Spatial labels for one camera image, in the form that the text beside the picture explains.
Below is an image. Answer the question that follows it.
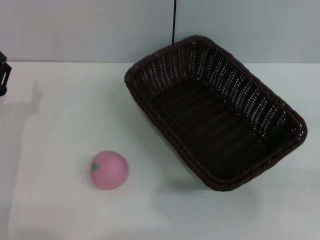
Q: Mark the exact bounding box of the pink toy peach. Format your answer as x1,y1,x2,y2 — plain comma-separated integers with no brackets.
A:
90,150,129,191

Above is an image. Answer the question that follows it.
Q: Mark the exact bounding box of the dark brown woven basket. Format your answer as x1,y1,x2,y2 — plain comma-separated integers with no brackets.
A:
123,34,308,192

